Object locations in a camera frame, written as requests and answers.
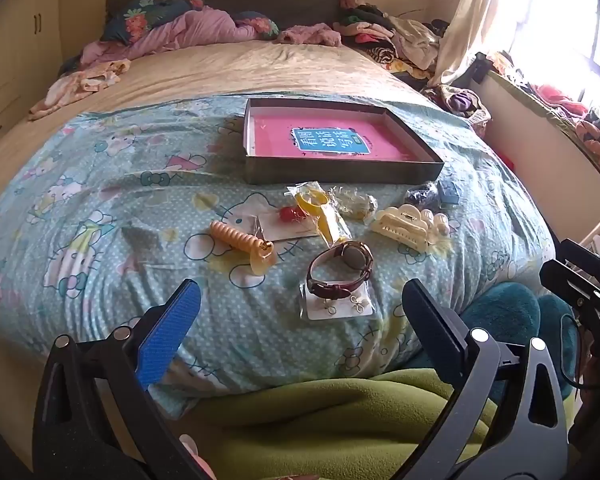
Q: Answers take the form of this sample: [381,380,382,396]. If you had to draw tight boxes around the pearl hair clip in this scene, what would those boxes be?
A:
[425,210,453,248]

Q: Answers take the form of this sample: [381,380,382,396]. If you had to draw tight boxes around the black pouch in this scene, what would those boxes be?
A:
[460,52,496,86]

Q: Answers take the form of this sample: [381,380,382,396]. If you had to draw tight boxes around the pile of clothes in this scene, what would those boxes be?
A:
[332,0,446,81]

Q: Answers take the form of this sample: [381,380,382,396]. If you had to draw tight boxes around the heap of clothes with purple garment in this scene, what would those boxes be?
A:
[422,84,492,133]

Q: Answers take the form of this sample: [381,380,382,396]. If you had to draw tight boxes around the cream curtain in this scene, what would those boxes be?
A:
[427,0,531,86]

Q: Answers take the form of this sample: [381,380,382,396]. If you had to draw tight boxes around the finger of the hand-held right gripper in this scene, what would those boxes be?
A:
[539,259,600,333]
[557,238,600,286]

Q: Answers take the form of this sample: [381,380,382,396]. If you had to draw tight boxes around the pink fuzzy garment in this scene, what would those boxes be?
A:
[275,24,343,46]

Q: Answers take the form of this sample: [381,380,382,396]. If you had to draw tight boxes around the green fleece blanket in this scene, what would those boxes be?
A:
[180,367,581,480]

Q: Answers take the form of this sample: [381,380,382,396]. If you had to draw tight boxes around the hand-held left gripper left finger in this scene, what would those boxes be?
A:
[32,278,216,480]

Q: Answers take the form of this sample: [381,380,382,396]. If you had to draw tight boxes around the small blue packet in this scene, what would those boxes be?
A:
[439,180,461,208]

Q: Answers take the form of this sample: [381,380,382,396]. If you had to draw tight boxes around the cream hair claw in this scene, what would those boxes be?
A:
[371,204,433,251]

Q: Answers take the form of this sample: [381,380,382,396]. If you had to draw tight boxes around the dark floral pillow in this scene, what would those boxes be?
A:
[100,0,281,43]

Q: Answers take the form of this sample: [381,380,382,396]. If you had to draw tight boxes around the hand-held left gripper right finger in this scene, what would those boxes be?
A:
[401,278,571,480]

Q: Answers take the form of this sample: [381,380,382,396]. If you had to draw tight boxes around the black bead bracelet in bag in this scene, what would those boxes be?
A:
[404,182,441,209]

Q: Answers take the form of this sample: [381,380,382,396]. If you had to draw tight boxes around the small earrings on card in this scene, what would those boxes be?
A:
[300,282,376,321]

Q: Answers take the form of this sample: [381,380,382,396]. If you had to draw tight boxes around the pale pink floral garment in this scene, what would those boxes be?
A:
[28,57,131,121]

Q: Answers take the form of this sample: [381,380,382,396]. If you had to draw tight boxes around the pink blanket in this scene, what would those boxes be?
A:
[80,6,261,66]

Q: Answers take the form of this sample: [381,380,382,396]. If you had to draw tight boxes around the orange spiral hair tie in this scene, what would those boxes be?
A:
[209,220,277,277]

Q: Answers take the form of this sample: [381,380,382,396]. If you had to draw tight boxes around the cream wardrobe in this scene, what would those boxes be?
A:
[0,0,63,151]

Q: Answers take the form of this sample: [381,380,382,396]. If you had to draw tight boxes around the shallow cardboard box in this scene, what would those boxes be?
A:
[243,98,445,186]

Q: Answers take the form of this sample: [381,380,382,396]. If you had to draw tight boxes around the beige bedspread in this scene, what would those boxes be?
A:
[0,40,431,221]

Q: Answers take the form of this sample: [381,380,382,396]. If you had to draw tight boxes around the pink book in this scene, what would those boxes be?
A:
[248,107,431,161]

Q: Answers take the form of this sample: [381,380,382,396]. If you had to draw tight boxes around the cartoon cat printed blanket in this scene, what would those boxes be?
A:
[0,91,556,418]

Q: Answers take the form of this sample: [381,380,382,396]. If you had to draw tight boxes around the red berry hair clip card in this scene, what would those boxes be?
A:
[252,203,331,242]

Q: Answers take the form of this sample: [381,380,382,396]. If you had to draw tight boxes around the yellow hoop earrings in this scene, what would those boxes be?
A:
[286,181,353,248]

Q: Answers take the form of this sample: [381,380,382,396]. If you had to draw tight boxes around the gold jewelry in clear bag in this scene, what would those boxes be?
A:
[328,185,379,221]

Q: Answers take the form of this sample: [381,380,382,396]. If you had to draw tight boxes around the brown leather strap watch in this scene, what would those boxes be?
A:
[306,241,374,301]

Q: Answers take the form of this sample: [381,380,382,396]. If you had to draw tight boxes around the window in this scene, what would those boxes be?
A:
[505,0,600,111]

